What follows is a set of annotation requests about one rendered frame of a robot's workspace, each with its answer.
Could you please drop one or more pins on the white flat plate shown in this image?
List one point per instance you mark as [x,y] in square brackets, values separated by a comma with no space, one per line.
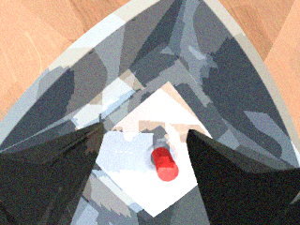
[162,120]

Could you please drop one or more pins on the grey open box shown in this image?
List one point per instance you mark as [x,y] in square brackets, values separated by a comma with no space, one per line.
[195,45]

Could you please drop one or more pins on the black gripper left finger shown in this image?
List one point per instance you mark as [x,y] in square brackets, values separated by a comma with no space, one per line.
[42,185]

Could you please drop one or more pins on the red peg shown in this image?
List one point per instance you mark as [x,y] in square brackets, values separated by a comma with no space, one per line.
[164,163]

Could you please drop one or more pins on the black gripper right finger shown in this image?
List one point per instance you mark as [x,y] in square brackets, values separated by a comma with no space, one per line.
[237,190]

